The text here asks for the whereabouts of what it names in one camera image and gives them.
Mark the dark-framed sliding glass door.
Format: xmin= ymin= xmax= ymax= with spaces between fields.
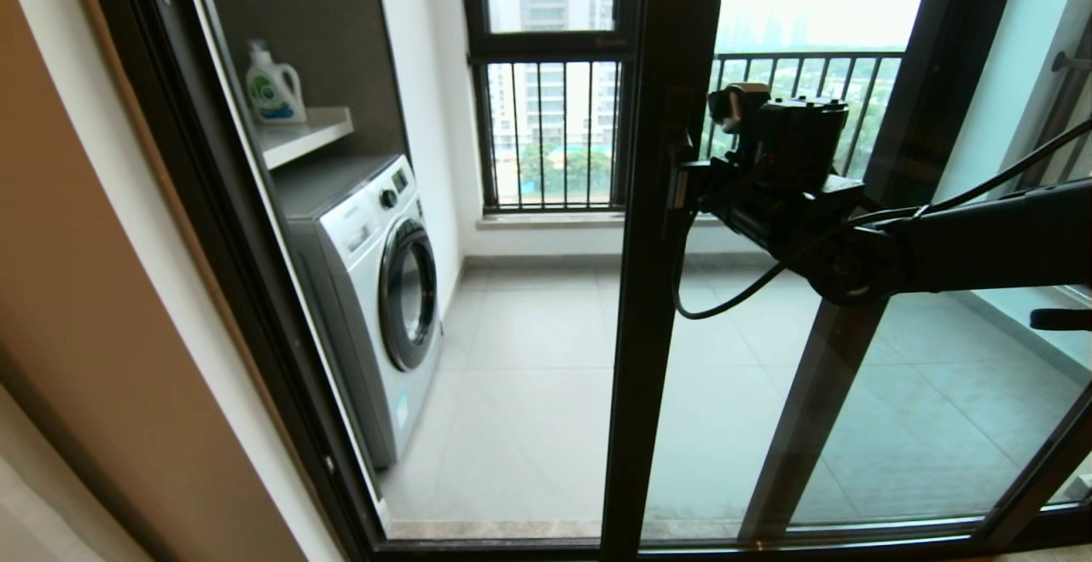
xmin=600 ymin=0 xmax=1092 ymax=562

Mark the dark framed sliding glass door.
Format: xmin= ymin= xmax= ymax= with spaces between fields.
xmin=81 ymin=0 xmax=1092 ymax=562

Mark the black balcony railing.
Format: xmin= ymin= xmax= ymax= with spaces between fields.
xmin=486 ymin=50 xmax=907 ymax=210

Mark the dark-framed fixed glass door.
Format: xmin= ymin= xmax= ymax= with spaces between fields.
xmin=741 ymin=0 xmax=1092 ymax=546

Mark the stone window sill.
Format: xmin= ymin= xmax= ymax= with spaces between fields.
xmin=476 ymin=210 xmax=756 ymax=232

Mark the black side window railing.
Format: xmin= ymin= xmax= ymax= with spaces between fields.
xmin=1015 ymin=33 xmax=1092 ymax=192

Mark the round dark washer door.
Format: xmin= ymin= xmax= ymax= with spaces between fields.
xmin=378 ymin=219 xmax=441 ymax=373

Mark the silver front-load washing machine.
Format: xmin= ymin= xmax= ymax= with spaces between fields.
xmin=277 ymin=153 xmax=445 ymax=469

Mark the white detergent bottle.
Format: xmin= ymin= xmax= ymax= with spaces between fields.
xmin=245 ymin=39 xmax=307 ymax=125

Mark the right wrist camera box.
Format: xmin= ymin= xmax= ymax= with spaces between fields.
xmin=708 ymin=83 xmax=771 ymax=134

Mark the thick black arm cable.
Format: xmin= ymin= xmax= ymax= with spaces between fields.
xmin=917 ymin=117 xmax=1092 ymax=217

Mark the dark window frame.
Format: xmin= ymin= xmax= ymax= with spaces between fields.
xmin=461 ymin=0 xmax=642 ymax=211

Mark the white wall shelf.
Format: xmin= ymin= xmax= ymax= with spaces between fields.
xmin=258 ymin=107 xmax=355 ymax=171

